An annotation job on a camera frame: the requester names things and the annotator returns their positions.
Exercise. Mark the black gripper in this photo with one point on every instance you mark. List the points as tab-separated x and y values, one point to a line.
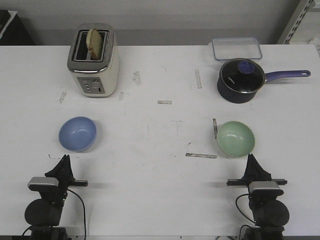
260	177
63	183

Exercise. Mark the green bowl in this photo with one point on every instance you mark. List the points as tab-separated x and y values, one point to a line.
235	139

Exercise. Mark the blue bowl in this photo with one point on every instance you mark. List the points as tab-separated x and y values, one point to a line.
77	134

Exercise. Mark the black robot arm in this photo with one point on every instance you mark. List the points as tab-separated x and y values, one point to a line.
269	214
44	214

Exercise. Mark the dark blue saucepan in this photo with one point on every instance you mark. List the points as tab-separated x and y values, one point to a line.
239	98

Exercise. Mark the glass pot lid blue knob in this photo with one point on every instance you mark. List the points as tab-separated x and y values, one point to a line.
242	75

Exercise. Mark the cream and chrome toaster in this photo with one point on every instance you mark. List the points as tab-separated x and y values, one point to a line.
94	78

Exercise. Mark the clear plastic food container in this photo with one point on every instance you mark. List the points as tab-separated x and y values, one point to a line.
227	48

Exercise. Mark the slice of toast bread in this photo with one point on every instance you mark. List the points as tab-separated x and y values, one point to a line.
94	44

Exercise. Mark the grey metal shelf upright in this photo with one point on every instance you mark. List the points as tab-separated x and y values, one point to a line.
304	24

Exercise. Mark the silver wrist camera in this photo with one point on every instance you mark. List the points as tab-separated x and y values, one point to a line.
42	184
265	190

